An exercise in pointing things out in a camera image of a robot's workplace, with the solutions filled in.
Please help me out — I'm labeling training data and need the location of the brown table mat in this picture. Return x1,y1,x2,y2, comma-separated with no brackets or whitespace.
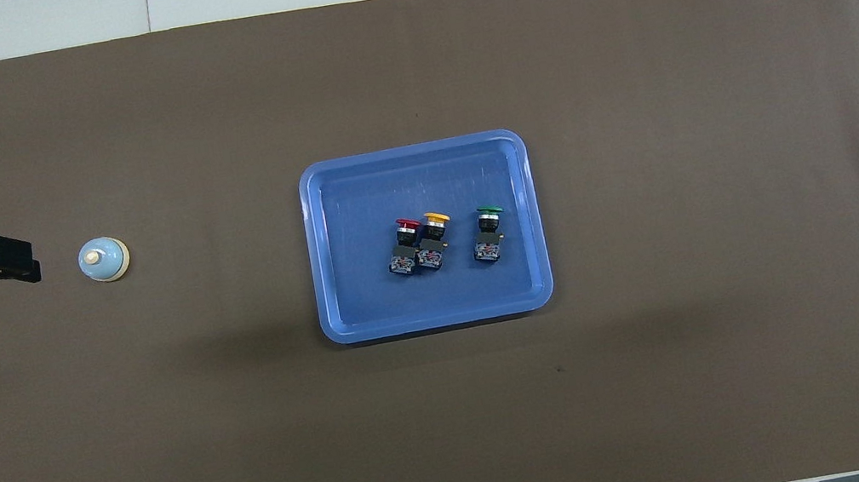
0,0,859,482

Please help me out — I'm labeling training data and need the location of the blue plastic tray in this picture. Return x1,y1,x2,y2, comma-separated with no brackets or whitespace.
294,124,558,349

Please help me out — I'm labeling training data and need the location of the light blue desk bell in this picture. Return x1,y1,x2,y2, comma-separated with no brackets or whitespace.
76,233,135,288

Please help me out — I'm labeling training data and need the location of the yellow push button switch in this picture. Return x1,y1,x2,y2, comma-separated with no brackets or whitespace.
409,207,460,274

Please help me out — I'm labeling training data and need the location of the green push button switch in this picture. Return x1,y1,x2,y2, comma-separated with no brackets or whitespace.
466,202,513,267

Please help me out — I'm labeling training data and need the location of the red push button switch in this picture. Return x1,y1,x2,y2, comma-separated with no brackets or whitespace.
381,214,429,279

